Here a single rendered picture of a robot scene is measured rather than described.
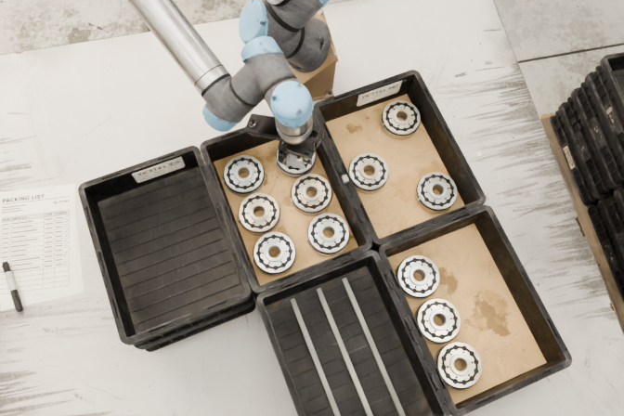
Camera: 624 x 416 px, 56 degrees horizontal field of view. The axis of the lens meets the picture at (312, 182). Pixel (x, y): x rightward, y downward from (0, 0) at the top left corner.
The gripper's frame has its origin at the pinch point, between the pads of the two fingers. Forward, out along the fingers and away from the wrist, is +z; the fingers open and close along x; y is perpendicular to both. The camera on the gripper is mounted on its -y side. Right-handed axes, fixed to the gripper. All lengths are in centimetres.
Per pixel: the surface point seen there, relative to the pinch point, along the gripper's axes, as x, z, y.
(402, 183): 6.3, 12.7, 28.2
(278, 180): -5.6, 11.1, -1.8
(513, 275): -7, 5, 60
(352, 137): 13.2, 13.6, 11.5
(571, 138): 66, 79, 84
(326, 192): -4.4, 8.4, 11.2
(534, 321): -15, 6, 68
